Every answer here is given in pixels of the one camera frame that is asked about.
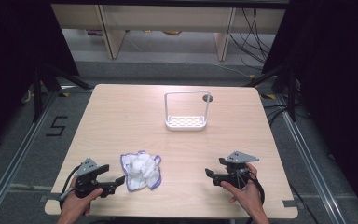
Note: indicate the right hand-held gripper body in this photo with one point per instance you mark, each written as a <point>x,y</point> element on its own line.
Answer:
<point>237,172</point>

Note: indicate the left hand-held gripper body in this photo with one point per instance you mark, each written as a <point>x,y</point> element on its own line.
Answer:
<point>85,174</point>

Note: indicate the white cloth with purple edge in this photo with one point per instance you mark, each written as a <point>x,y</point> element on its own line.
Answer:
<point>141,171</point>

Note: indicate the person's right hand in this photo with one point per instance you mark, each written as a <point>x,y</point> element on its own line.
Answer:
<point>248,196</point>

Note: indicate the person's left hand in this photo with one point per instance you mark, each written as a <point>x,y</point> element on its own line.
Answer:
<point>73,203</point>

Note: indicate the yellow floor tape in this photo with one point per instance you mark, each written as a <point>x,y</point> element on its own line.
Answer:
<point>268,96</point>

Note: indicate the black metal stand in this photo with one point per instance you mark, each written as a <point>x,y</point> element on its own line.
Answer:
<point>45,87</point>
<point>287,90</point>

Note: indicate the black curtain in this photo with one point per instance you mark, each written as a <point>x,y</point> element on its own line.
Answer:
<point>335,77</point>
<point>9,62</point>

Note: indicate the yellow object under desk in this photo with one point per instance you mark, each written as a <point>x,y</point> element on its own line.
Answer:
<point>171,32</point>

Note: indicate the light wooden desk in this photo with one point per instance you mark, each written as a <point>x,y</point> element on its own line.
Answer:
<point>167,18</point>

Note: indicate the aluminium floor rail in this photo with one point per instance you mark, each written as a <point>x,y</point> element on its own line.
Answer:
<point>310,168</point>
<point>15,161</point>

